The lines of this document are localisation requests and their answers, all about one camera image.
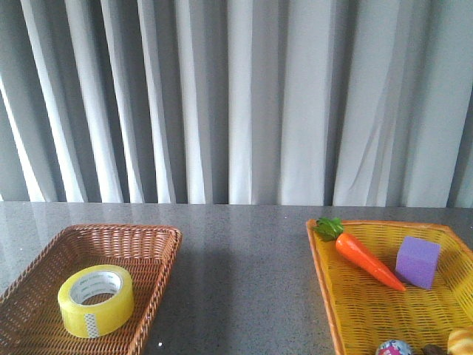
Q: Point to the dark brown small object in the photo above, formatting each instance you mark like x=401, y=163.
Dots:
x=431, y=349

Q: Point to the orange toy carrot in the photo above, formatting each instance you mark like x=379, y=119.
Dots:
x=352, y=249

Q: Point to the brown wicker basket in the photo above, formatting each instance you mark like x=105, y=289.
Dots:
x=30, y=315

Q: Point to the yellow tape roll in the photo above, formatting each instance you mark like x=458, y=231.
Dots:
x=96, y=301

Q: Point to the yellow wicker basket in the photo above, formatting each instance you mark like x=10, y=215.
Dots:
x=362, y=312

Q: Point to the golden toy bread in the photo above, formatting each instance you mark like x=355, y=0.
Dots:
x=460, y=341

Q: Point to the colourful patterned ball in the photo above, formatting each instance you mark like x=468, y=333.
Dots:
x=394, y=347

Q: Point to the grey pleated curtain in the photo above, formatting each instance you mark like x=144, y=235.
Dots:
x=312, y=103

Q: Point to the purple foam cube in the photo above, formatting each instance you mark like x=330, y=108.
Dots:
x=417, y=261

